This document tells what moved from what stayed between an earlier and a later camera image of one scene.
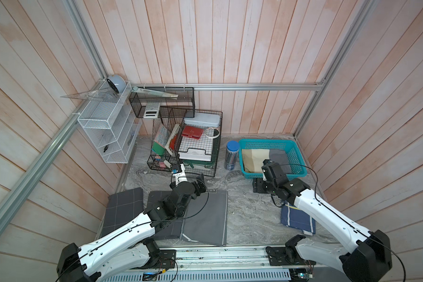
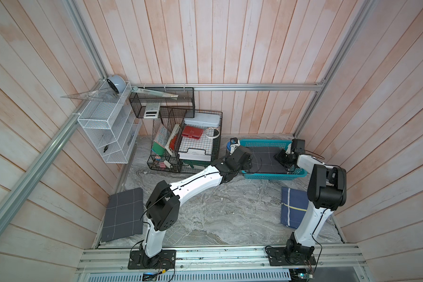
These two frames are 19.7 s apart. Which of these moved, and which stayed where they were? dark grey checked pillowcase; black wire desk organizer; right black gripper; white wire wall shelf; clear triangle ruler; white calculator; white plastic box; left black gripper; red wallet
Moved: dark grey checked pillowcase; right black gripper; left black gripper
Stayed: clear triangle ruler; black wire desk organizer; white calculator; red wallet; white plastic box; white wire wall shelf
